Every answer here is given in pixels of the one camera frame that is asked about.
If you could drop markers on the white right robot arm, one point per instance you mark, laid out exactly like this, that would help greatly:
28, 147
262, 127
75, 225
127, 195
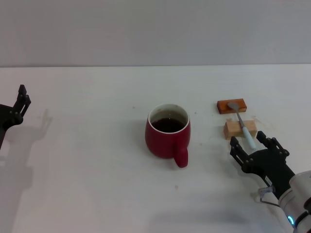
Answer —
298, 201

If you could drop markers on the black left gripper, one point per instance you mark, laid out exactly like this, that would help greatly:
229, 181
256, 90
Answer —
6, 119

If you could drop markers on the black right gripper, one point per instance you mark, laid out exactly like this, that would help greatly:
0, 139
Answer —
269, 165

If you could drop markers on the red ceramic cup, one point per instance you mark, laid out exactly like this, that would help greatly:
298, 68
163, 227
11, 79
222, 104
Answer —
162, 145

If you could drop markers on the light wooden block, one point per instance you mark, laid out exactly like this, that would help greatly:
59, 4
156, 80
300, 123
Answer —
232, 131

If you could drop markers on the orange-brown wooden block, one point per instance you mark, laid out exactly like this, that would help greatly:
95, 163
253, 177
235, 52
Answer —
223, 106

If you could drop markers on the dark coffee liquid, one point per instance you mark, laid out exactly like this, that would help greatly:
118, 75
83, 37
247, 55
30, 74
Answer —
168, 125

